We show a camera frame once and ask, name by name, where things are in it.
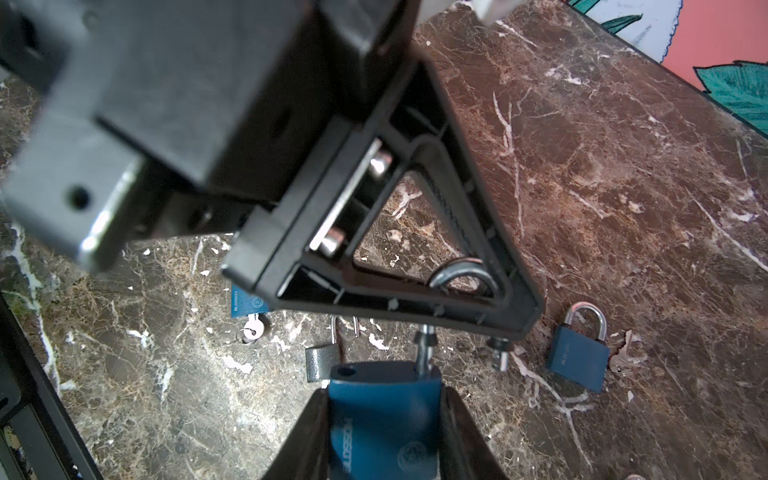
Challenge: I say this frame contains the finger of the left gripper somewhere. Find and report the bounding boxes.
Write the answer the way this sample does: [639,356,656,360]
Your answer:
[222,58,544,341]

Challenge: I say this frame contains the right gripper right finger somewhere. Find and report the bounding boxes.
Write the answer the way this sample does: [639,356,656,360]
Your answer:
[440,385,508,480]

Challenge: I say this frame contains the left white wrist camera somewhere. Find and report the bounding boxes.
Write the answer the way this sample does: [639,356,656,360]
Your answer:
[416,0,527,26]

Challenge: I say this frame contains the black front mounting rail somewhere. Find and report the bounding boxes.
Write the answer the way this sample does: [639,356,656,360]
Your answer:
[1,302,102,479]

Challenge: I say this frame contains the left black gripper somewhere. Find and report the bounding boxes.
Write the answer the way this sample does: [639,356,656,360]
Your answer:
[1,1,420,272]

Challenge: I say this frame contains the dark padlock front middle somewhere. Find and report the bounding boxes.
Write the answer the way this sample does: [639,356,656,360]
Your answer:
[305,315,349,383]

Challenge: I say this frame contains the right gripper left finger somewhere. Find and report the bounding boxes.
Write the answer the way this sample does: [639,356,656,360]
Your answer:
[262,388,330,480]

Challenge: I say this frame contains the blue padlock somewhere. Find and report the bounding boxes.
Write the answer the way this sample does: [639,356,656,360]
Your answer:
[326,256,502,480]
[546,301,610,393]
[230,285,270,345]

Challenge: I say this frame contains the blue padlock front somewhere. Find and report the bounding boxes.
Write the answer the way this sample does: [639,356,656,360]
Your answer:
[230,285,270,345]

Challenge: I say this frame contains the small silver padlock key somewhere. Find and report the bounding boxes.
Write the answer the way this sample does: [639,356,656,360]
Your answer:
[608,330,648,375]

